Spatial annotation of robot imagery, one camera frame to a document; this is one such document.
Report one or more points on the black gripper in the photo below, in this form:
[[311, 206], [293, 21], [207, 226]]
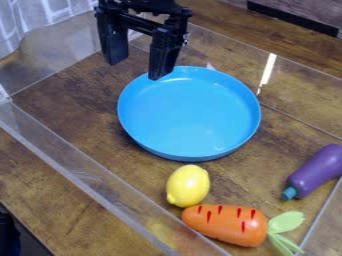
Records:
[[115, 20]]

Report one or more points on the yellow toy lemon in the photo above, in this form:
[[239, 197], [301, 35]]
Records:
[[187, 186]]

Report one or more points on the orange toy carrot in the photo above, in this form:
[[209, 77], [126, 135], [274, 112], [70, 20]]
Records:
[[243, 225]]

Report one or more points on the blue round tray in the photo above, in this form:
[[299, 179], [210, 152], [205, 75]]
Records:
[[194, 116]]

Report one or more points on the white patterned curtain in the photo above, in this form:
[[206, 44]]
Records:
[[26, 15]]

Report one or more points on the purple toy eggplant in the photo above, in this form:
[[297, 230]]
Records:
[[322, 168]]

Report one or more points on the clear acrylic enclosure wall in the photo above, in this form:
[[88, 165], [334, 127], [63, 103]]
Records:
[[86, 189]]

